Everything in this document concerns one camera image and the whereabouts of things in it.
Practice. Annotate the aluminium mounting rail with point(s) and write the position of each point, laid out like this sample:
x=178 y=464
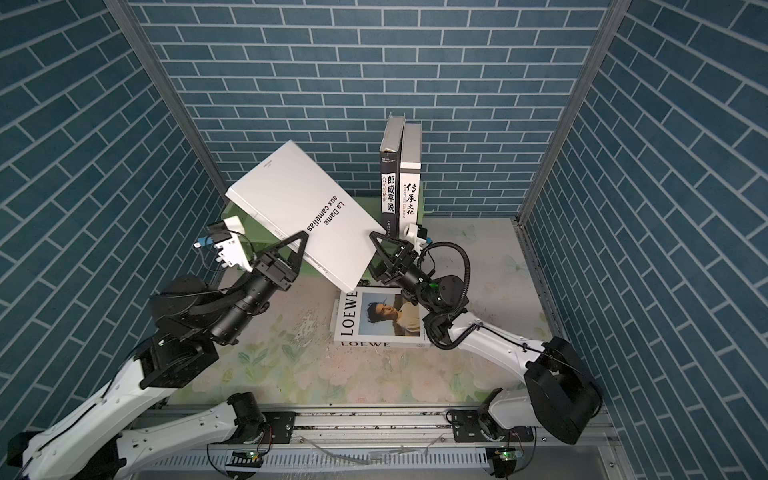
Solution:
x=399 y=426

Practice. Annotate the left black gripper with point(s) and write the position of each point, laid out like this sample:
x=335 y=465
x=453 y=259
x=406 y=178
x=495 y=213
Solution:
x=282 y=274

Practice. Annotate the white Loewe Foundation Craft Prize book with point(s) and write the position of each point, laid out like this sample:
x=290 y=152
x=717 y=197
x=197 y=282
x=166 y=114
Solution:
x=378 y=317

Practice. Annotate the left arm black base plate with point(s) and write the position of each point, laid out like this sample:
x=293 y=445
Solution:
x=279 y=427

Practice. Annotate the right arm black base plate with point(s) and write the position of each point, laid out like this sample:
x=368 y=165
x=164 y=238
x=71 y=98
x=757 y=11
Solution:
x=465 y=426

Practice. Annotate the green two-tier shelf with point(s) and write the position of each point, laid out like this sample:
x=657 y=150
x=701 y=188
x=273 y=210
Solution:
x=260 y=236

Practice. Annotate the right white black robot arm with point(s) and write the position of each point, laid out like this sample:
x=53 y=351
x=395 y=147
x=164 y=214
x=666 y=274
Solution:
x=562 y=394

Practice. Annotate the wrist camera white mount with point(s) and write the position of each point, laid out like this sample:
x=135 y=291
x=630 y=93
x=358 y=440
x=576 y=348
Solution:
x=416 y=235
x=227 y=239

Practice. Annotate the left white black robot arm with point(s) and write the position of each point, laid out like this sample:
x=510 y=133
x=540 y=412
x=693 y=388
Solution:
x=193 y=320

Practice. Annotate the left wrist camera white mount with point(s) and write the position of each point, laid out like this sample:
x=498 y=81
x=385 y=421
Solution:
x=227 y=239

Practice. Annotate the white La Dame aux camelias book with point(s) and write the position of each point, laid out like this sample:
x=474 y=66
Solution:
x=289 y=192

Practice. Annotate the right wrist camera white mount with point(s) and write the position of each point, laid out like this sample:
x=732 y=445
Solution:
x=416 y=235

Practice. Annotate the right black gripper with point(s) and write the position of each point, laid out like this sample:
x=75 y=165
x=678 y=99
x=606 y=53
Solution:
x=406 y=272

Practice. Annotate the large white black-spine book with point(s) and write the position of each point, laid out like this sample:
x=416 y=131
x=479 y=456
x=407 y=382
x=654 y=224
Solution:
x=410 y=177

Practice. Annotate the Chinese book with man portrait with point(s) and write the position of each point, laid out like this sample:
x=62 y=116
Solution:
x=389 y=156

